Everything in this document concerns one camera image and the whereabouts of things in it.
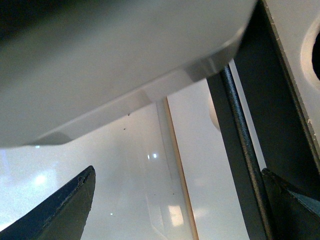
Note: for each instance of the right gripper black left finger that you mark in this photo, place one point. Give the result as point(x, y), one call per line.
point(62, 216)

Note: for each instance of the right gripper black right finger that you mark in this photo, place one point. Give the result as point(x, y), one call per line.
point(296, 213)

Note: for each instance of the black lower drawer handle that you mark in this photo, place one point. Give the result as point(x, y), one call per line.
point(263, 125)

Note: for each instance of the white plant pot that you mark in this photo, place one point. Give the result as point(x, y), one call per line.
point(69, 67)

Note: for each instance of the white lower drawer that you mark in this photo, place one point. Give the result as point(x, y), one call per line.
point(197, 134)

